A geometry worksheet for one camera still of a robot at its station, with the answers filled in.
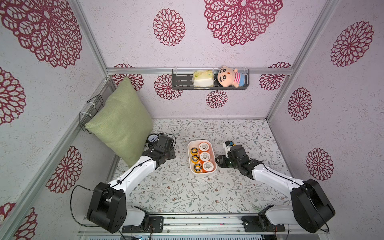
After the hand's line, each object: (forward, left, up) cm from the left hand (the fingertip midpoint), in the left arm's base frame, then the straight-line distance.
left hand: (169, 152), depth 87 cm
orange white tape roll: (+9, -21, -9) cm, 24 cm away
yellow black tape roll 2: (+2, -15, -11) cm, 19 cm away
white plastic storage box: (+11, -13, -7) cm, 19 cm away
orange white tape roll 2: (+2, -21, -8) cm, 23 cm away
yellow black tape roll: (+8, -14, -11) cm, 20 cm away
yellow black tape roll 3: (-5, -16, -12) cm, 21 cm away
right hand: (-2, -27, -2) cm, 27 cm away
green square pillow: (+9, +23, +18) cm, 31 cm away
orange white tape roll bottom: (-5, -23, -8) cm, 24 cm away
